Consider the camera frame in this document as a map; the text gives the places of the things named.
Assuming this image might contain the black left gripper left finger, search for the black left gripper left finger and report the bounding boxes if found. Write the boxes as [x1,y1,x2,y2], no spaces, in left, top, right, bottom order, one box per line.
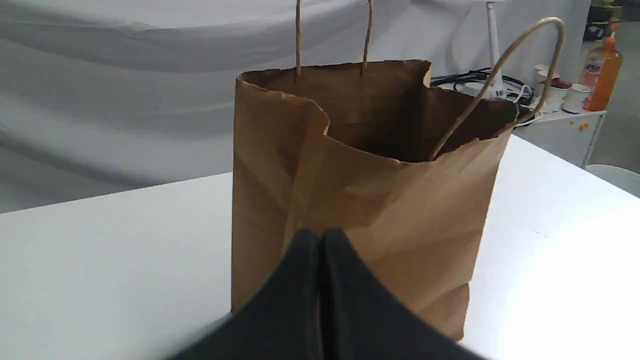
[171,229,322,360]

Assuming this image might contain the white round bin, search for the white round bin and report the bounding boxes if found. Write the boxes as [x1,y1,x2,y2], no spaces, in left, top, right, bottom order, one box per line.
[585,164,640,198]

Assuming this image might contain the white paper cup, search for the white paper cup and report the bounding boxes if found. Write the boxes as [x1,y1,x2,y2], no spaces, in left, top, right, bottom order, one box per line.
[561,83,592,114]

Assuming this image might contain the brown paper bag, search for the brown paper bag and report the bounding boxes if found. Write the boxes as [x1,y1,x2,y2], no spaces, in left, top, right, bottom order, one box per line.
[231,1,536,341]

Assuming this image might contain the white cup with red lid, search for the white cup with red lid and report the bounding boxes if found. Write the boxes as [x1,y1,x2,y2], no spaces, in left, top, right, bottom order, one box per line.
[540,77,573,114]

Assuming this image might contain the white side table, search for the white side table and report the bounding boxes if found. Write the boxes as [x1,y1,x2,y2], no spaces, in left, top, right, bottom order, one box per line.
[514,109,607,169]

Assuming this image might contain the black cables on side table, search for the black cables on side table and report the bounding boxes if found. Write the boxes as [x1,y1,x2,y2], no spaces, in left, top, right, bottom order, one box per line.
[430,67,543,126]

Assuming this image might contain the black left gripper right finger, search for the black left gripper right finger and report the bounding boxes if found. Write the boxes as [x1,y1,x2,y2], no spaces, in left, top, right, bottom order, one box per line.
[320,228,480,360]

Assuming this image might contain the white lamp pole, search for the white lamp pole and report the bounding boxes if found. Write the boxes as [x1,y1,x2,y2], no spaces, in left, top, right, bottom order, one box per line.
[477,0,506,100]

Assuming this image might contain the grey backdrop cloth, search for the grey backdrop cloth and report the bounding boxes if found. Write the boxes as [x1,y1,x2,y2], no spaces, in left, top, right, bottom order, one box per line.
[0,0,590,213]

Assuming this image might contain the orange juice bottle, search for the orange juice bottle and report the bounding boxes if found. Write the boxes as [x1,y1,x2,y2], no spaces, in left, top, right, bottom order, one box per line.
[581,22,624,112]

